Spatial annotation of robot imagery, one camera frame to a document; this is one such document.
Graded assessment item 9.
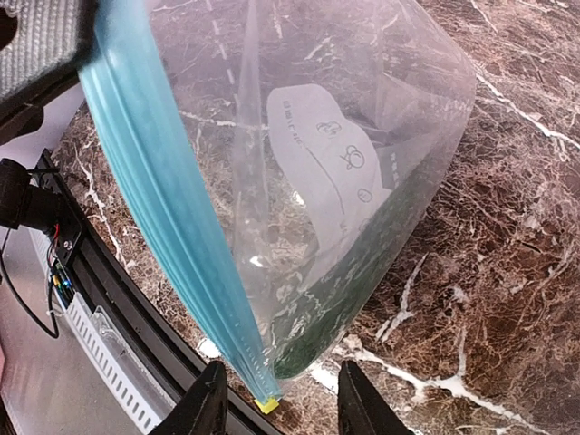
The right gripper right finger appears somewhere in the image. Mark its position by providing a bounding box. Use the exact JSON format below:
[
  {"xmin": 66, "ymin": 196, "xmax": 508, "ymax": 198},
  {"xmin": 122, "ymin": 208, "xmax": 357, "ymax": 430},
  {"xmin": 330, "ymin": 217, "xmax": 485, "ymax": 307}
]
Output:
[{"xmin": 337, "ymin": 360, "xmax": 412, "ymax": 435}]

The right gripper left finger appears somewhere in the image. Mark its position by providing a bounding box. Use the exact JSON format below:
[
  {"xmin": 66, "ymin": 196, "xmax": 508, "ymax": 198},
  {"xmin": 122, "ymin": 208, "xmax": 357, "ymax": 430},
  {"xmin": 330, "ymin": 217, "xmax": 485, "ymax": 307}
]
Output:
[{"xmin": 150, "ymin": 361, "xmax": 227, "ymax": 435}]

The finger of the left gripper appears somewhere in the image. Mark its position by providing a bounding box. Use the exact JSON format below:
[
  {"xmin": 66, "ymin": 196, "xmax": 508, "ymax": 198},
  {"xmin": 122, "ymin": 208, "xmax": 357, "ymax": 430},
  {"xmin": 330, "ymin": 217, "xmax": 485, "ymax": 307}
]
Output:
[{"xmin": 1, "ymin": 0, "xmax": 98, "ymax": 131}]

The clear zip top bag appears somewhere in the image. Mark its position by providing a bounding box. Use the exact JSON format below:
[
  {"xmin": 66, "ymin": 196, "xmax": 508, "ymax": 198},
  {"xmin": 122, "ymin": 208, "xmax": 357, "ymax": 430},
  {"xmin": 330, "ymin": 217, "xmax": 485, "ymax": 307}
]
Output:
[{"xmin": 80, "ymin": 1, "xmax": 476, "ymax": 406}]

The grey slotted cable duct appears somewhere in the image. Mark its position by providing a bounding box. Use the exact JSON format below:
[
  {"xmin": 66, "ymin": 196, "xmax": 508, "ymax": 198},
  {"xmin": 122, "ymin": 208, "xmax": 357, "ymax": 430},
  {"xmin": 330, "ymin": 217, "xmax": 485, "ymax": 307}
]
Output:
[{"xmin": 29, "ymin": 229, "xmax": 175, "ymax": 434}]

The black front rail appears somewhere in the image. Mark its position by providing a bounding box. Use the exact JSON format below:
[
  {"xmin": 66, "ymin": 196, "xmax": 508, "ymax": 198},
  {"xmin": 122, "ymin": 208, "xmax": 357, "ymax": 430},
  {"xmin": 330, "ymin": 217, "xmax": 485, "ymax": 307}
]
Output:
[{"xmin": 35, "ymin": 149, "xmax": 273, "ymax": 435}]

